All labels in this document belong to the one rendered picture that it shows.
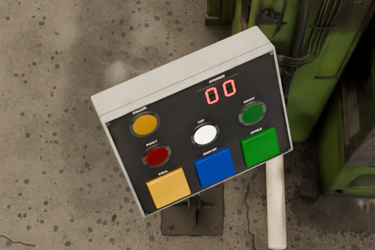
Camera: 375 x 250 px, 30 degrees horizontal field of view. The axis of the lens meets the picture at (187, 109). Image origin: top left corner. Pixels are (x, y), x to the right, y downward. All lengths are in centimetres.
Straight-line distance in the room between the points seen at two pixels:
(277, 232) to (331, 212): 71
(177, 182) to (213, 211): 102
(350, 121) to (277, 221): 39
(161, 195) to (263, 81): 30
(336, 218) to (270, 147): 105
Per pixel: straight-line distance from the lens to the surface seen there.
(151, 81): 127
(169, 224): 236
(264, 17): 151
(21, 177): 250
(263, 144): 140
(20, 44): 267
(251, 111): 134
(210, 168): 138
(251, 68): 128
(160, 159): 132
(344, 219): 244
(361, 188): 232
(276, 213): 176
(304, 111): 215
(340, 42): 169
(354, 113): 198
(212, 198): 240
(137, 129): 126
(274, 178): 177
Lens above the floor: 236
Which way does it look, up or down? 71 degrees down
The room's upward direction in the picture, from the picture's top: 3 degrees counter-clockwise
